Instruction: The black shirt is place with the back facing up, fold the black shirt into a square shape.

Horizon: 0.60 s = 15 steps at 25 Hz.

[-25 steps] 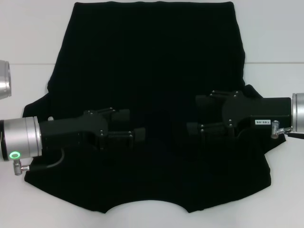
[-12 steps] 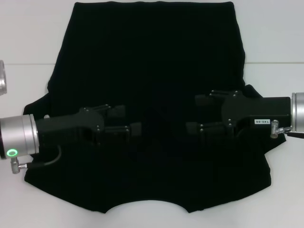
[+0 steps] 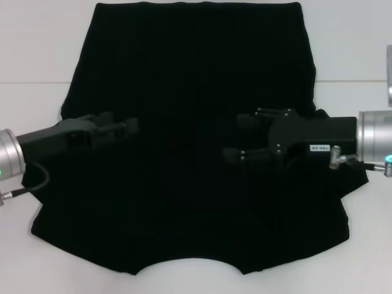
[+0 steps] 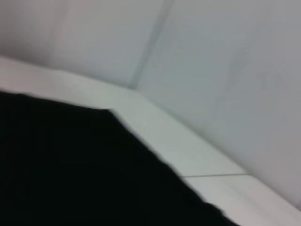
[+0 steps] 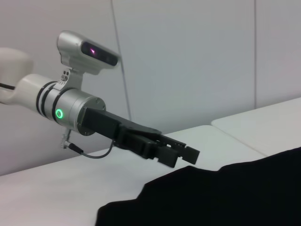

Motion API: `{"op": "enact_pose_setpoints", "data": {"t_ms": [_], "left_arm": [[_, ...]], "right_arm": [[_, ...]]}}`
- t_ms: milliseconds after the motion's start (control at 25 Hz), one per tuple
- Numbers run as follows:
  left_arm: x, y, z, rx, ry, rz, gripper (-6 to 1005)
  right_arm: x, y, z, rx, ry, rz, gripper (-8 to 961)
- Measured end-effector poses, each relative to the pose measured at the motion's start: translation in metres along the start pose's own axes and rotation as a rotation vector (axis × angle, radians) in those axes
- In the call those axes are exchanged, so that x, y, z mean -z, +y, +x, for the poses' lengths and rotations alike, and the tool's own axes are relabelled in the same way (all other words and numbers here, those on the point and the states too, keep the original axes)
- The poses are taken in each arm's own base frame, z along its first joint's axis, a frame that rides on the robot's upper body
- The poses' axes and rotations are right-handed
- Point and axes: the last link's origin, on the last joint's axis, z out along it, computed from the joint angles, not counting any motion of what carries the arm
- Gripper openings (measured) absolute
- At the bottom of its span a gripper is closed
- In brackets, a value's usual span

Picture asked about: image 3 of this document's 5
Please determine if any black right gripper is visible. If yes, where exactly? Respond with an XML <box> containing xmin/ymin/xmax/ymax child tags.
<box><xmin>222</xmin><ymin>107</ymin><xmax>360</xmax><ymax>170</ymax></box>

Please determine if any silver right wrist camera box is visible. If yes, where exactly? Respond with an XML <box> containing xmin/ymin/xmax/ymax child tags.
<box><xmin>386</xmin><ymin>45</ymin><xmax>392</xmax><ymax>107</ymax></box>

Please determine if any black t-shirt with white print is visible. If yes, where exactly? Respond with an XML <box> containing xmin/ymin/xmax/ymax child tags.
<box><xmin>23</xmin><ymin>2</ymin><xmax>370</xmax><ymax>268</ymax></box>

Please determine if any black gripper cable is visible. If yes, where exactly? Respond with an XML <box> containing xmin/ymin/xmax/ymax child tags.
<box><xmin>328</xmin><ymin>146</ymin><xmax>392</xmax><ymax>178</ymax></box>
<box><xmin>0</xmin><ymin>162</ymin><xmax>50</xmax><ymax>209</ymax></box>

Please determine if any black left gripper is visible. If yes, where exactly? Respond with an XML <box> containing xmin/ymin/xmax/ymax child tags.
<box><xmin>17</xmin><ymin>111</ymin><xmax>140</xmax><ymax>164</ymax></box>

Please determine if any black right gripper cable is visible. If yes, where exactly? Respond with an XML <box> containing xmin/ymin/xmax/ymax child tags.
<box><xmin>328</xmin><ymin>146</ymin><xmax>392</xmax><ymax>178</ymax></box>

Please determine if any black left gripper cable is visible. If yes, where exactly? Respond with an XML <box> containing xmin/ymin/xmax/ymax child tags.
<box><xmin>0</xmin><ymin>162</ymin><xmax>50</xmax><ymax>209</ymax></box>

